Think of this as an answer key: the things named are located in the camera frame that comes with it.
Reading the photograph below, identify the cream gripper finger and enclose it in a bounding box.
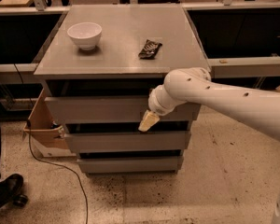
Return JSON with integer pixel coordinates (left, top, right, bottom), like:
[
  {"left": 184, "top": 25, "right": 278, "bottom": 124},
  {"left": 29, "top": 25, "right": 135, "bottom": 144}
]
[{"left": 138, "top": 110, "right": 160, "bottom": 132}]

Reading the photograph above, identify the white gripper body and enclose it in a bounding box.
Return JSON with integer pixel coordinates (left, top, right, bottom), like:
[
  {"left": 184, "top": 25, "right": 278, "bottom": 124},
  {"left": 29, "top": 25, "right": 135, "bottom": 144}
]
[{"left": 148, "top": 85, "right": 183, "bottom": 116}]

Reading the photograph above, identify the grey top drawer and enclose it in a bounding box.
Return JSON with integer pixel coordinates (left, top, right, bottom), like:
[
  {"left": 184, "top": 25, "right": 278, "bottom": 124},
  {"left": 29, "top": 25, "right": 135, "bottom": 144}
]
[{"left": 44, "top": 94, "right": 202, "bottom": 125}]

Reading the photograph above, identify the grey drawer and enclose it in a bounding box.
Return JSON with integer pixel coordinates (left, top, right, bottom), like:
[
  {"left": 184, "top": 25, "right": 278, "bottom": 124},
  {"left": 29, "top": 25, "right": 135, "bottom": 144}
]
[
  {"left": 64, "top": 131, "right": 191, "bottom": 153},
  {"left": 77, "top": 156, "right": 184, "bottom": 174},
  {"left": 44, "top": 94, "right": 202, "bottom": 125}
]

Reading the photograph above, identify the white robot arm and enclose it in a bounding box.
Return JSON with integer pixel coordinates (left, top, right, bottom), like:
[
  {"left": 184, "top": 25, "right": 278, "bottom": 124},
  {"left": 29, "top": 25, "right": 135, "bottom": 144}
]
[{"left": 139, "top": 67, "right": 280, "bottom": 142}]

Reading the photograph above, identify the grey middle drawer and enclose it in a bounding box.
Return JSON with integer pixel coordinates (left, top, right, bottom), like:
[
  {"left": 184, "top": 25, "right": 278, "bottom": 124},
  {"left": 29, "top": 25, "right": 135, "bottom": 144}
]
[{"left": 64, "top": 131, "right": 191, "bottom": 153}]

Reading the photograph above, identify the grey bottom drawer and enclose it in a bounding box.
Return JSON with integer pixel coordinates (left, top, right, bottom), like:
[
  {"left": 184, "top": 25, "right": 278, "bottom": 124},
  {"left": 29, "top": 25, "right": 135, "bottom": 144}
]
[{"left": 77, "top": 156, "right": 184, "bottom": 174}]

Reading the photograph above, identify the grey drawer cabinet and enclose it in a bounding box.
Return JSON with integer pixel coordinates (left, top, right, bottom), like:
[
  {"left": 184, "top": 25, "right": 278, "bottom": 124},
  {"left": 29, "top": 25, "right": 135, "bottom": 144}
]
[{"left": 35, "top": 4, "right": 208, "bottom": 175}]

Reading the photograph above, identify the dark snack wrapper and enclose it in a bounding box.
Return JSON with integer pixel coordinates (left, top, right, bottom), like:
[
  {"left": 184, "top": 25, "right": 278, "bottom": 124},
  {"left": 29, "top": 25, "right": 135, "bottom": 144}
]
[{"left": 138, "top": 39, "right": 162, "bottom": 60}]

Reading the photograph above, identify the white bowl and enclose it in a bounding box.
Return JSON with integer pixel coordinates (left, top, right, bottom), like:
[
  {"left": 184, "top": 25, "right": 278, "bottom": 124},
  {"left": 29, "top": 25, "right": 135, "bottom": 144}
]
[{"left": 67, "top": 22, "right": 103, "bottom": 50}]

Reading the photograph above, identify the cardboard box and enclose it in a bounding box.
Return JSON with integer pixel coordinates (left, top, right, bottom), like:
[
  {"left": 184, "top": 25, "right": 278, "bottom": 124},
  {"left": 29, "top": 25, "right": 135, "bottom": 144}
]
[{"left": 23, "top": 91, "right": 74, "bottom": 157}]

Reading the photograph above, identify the black caster wheel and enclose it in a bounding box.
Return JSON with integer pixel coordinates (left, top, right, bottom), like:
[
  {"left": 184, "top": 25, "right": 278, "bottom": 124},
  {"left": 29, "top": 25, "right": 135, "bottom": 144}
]
[{"left": 13, "top": 194, "right": 28, "bottom": 207}]

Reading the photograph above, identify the black shoe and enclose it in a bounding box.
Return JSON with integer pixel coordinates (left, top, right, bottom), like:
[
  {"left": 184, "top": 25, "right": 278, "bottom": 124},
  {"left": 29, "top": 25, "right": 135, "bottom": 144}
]
[{"left": 0, "top": 174, "right": 23, "bottom": 208}]

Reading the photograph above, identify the grey metal rail frame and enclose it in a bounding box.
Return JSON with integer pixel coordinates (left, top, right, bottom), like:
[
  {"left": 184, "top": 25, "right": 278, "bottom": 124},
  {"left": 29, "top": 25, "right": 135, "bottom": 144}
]
[{"left": 0, "top": 0, "right": 280, "bottom": 86}]

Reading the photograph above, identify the black floor cable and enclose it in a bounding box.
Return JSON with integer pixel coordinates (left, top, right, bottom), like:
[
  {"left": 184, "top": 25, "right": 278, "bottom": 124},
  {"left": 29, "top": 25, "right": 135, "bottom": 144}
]
[{"left": 12, "top": 63, "right": 90, "bottom": 224}]

